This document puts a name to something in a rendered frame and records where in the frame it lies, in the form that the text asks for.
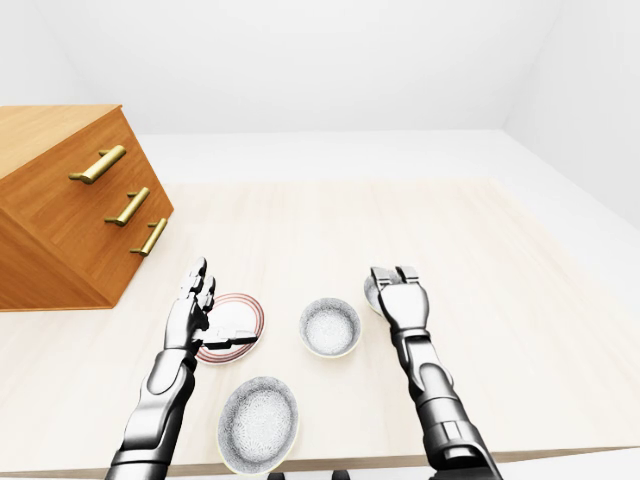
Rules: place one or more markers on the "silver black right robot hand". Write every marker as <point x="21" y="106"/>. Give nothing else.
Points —
<point x="405" y="305"/>

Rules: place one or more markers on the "white plate with red rings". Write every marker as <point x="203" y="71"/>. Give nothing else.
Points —
<point x="235" y="312"/>

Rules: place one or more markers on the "small wooden drawer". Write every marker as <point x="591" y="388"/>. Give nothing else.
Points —
<point x="125" y="272"/>

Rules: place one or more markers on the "patterned black and white bowl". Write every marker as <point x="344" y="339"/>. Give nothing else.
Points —
<point x="330" y="330"/>
<point x="257" y="425"/>
<point x="370" y="295"/>

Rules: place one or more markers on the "large wooden drawer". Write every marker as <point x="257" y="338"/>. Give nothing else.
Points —
<point x="45" y="200"/>

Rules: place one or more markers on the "wooden cabinet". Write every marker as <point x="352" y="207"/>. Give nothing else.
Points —
<point x="30" y="280"/>

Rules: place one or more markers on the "small dark shape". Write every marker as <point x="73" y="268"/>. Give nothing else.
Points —
<point x="341" y="475"/>
<point x="276" y="476"/>

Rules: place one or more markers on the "medium wooden drawer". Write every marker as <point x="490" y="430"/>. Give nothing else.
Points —
<point x="95" y="245"/>

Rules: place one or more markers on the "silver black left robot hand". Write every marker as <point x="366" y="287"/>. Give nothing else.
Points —
<point x="182" y="322"/>

